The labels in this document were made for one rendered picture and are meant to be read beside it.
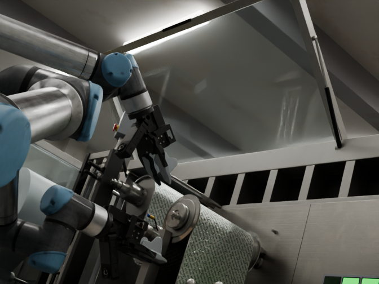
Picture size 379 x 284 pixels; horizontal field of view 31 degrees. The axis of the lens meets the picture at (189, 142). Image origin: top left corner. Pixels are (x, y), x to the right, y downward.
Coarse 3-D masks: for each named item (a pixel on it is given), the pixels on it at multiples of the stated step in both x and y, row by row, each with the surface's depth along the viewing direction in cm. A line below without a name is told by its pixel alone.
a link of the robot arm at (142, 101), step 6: (138, 96) 177; (144, 96) 178; (126, 102) 177; (132, 102) 177; (138, 102) 177; (144, 102) 177; (150, 102) 179; (126, 108) 178; (132, 108) 177; (138, 108) 177; (144, 108) 178
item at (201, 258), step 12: (192, 240) 182; (192, 252) 181; (204, 252) 184; (216, 252) 187; (192, 264) 181; (204, 264) 184; (216, 264) 186; (228, 264) 189; (240, 264) 192; (180, 276) 178; (192, 276) 180; (204, 276) 183; (216, 276) 186; (228, 276) 189; (240, 276) 192
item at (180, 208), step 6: (180, 204) 188; (174, 210) 188; (180, 210) 186; (186, 210) 185; (168, 216) 189; (180, 216) 185; (186, 216) 185; (168, 222) 188; (174, 222) 186; (180, 222) 184; (186, 222) 185; (174, 228) 186; (180, 228) 185
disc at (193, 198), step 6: (180, 198) 193; (186, 198) 191; (192, 198) 188; (174, 204) 194; (198, 204) 185; (168, 210) 194; (198, 210) 184; (198, 216) 183; (192, 222) 183; (162, 228) 192; (192, 228) 182; (186, 234) 183; (174, 240) 185; (180, 240) 183
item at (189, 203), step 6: (186, 204) 189; (192, 204) 187; (192, 210) 185; (192, 216) 184; (168, 228) 189; (186, 228) 183; (174, 234) 186; (180, 234) 184; (186, 240) 186; (252, 258) 197
